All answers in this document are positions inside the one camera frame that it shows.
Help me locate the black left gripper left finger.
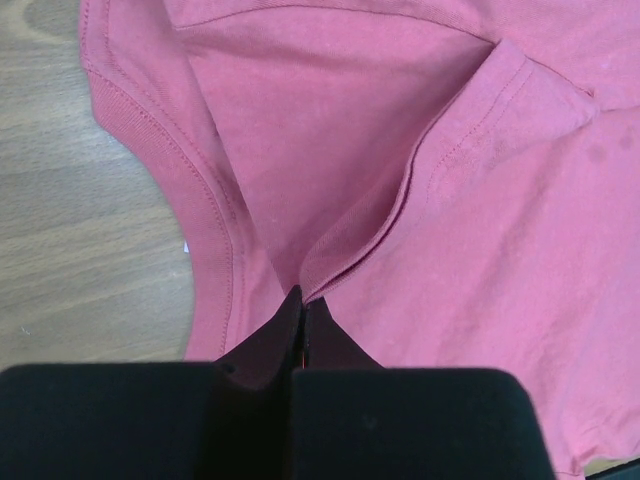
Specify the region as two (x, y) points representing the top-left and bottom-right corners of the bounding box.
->
(1, 289), (303, 479)

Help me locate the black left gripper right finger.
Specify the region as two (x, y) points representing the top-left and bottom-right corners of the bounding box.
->
(291, 300), (554, 479)

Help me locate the pink t shirt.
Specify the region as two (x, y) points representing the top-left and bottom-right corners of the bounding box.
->
(78, 1), (639, 479)

